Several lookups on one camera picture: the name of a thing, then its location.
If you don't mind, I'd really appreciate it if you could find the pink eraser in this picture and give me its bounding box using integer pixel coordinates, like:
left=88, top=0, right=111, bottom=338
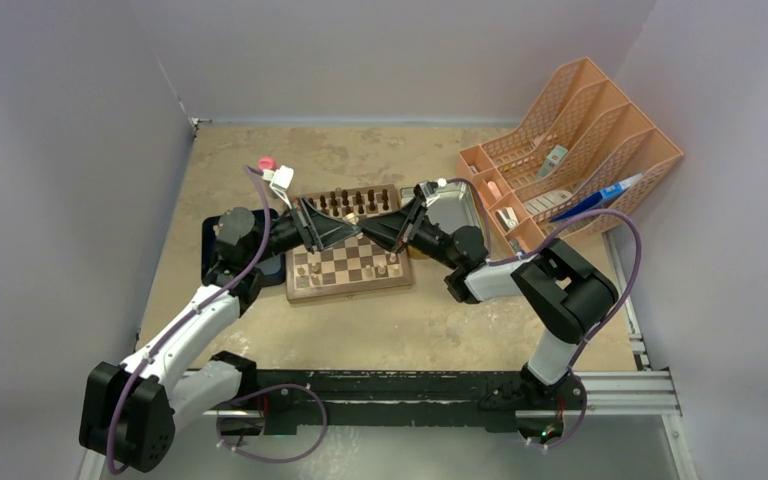
left=486, top=180, right=502, bottom=202

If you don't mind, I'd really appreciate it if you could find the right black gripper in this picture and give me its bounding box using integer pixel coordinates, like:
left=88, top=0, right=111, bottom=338
left=357, top=197, right=459, bottom=269

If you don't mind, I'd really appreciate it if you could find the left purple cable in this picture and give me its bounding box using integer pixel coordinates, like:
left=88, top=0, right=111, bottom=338
left=105, top=165, right=274, bottom=477

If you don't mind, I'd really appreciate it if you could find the orange plastic file organizer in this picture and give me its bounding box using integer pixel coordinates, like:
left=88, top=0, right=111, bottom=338
left=456, top=57, right=684, bottom=256

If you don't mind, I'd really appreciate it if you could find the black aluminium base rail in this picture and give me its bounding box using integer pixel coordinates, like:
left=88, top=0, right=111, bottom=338
left=96, top=368, right=683, bottom=439

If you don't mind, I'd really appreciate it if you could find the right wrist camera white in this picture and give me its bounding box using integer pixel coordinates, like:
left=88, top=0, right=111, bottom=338
left=414, top=178, right=448, bottom=209

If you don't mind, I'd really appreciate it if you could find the wooden chess board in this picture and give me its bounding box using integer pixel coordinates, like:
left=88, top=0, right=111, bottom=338
left=285, top=184, right=414, bottom=303

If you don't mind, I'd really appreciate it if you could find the gold metal tin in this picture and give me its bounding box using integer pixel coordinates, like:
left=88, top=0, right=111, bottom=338
left=405, top=182, right=483, bottom=268

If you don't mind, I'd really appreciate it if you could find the purple cable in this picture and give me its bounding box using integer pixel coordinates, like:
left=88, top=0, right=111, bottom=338
left=105, top=165, right=274, bottom=477
left=439, top=177, right=644, bottom=452

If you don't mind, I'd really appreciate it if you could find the pink capped bottle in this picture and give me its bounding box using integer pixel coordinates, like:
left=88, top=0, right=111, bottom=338
left=257, top=157, right=277, bottom=172

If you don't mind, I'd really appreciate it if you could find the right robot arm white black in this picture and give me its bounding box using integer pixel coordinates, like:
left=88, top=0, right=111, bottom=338
left=358, top=212, right=621, bottom=407

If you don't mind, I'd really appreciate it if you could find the white stapler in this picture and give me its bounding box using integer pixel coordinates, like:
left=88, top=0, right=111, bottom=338
left=495, top=207, right=521, bottom=232

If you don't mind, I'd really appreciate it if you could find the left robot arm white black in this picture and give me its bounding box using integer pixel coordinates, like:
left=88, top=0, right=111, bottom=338
left=78, top=200, right=360, bottom=473

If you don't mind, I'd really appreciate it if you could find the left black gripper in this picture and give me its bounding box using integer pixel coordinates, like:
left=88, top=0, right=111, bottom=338
left=247, top=196, right=359, bottom=266

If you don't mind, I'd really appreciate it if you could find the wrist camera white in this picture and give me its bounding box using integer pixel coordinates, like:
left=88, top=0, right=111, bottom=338
left=262, top=166, right=295, bottom=208
left=414, top=178, right=448, bottom=209

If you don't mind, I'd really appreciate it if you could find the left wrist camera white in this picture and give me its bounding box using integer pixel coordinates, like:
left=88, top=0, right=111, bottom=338
left=262, top=166, right=295, bottom=208

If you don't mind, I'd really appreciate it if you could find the white card pack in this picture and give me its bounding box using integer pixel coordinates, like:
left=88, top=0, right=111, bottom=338
left=537, top=144, right=568, bottom=179

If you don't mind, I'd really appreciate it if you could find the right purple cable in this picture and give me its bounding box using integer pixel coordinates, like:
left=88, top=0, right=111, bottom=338
left=439, top=177, right=644, bottom=452

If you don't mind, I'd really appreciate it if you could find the dark blue tin lid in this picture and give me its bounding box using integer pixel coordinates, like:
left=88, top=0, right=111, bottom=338
left=200, top=216, right=286, bottom=288

